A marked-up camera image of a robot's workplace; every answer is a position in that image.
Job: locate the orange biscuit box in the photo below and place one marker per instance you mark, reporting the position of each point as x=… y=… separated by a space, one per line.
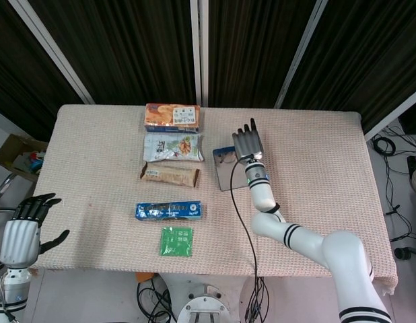
x=171 y=116

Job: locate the dark pleated curtain panel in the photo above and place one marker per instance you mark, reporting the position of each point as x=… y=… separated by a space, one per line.
x=19 y=84
x=363 y=50
x=127 y=50
x=251 y=50

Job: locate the pink woven table cloth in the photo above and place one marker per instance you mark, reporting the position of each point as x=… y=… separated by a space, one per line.
x=93 y=151

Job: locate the blue biscuit package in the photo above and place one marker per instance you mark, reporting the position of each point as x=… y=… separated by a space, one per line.
x=167 y=211

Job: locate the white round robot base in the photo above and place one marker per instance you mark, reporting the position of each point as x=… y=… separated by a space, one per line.
x=203 y=306

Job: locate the orange paper piece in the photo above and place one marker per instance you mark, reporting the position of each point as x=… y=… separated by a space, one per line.
x=144 y=277

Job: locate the green foil sachet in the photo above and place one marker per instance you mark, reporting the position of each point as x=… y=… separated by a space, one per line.
x=176 y=241

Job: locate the brown cardboard box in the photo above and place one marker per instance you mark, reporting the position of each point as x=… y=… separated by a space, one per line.
x=12 y=148

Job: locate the white partition frame post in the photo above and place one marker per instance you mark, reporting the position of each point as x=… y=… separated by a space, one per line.
x=198 y=50
x=300 y=50
x=396 y=114
x=53 y=50

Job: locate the white green snack bag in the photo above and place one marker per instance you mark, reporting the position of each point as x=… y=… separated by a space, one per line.
x=174 y=148

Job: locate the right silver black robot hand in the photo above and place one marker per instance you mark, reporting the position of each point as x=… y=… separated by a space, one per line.
x=250 y=144

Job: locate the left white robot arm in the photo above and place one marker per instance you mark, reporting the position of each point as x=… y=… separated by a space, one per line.
x=11 y=289

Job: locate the black cylindrical floor device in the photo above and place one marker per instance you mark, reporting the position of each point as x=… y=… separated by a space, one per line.
x=405 y=252

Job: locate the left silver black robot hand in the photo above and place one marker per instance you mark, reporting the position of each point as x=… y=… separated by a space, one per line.
x=17 y=239

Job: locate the brown snack bar wrapper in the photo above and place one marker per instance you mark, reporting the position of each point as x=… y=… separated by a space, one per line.
x=171 y=175

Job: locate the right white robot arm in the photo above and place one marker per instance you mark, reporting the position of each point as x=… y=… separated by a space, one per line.
x=342 y=255

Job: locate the chrome metal tube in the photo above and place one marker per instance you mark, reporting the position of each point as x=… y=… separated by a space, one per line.
x=2 y=188

